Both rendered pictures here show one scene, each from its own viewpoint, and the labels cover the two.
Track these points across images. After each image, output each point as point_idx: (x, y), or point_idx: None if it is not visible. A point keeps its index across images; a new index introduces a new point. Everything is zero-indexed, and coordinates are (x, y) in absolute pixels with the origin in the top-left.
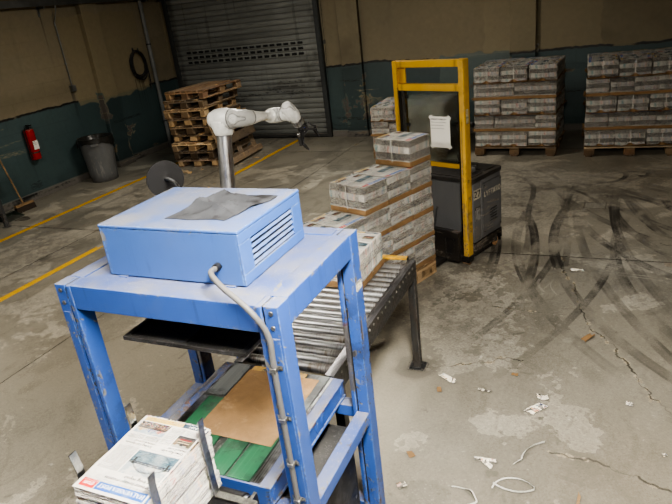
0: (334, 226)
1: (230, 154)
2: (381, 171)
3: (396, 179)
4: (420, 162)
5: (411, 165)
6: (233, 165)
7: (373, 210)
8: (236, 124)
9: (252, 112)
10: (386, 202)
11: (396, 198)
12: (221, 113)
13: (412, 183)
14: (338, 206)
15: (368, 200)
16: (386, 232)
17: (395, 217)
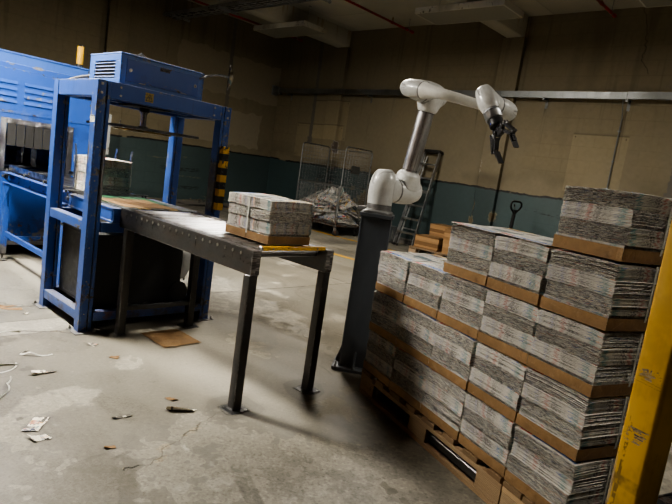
0: (425, 262)
1: (414, 130)
2: (546, 240)
3: (513, 248)
4: (584, 250)
5: (556, 242)
6: (414, 144)
7: (456, 271)
8: (401, 92)
9: (418, 82)
10: (481, 277)
11: (501, 285)
12: None
13: (549, 284)
14: None
15: (455, 249)
16: (466, 331)
17: (490, 321)
